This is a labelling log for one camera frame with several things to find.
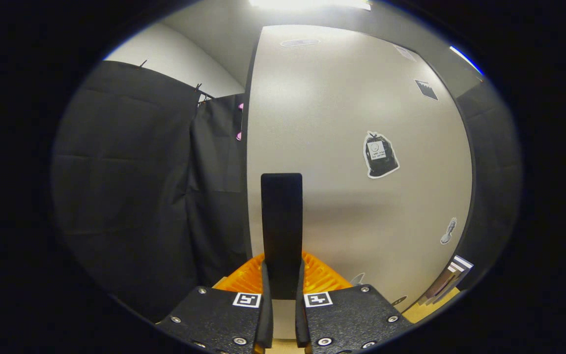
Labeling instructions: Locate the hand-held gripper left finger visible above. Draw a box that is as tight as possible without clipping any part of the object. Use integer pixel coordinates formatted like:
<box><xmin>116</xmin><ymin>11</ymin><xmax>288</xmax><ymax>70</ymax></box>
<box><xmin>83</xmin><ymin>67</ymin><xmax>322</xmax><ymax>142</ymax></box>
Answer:
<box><xmin>155</xmin><ymin>253</ymin><xmax>275</xmax><ymax>354</ymax></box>

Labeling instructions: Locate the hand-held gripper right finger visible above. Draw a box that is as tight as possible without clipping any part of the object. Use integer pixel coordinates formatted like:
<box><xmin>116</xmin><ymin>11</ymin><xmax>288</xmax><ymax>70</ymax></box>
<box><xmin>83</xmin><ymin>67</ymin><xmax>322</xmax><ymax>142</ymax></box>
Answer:
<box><xmin>295</xmin><ymin>252</ymin><xmax>414</xmax><ymax>354</ymax></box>

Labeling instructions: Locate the black door handle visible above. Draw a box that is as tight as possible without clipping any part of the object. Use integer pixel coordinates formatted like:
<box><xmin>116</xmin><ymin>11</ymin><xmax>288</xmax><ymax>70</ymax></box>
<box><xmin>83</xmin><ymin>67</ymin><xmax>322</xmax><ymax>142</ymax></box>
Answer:
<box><xmin>261</xmin><ymin>173</ymin><xmax>303</xmax><ymax>300</ymax></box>

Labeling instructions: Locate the black backdrop cloth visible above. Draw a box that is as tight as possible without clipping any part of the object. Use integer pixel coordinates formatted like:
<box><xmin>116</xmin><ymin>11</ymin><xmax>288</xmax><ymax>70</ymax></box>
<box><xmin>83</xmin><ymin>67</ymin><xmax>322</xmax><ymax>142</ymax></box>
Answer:
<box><xmin>52</xmin><ymin>61</ymin><xmax>522</xmax><ymax>320</ymax></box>

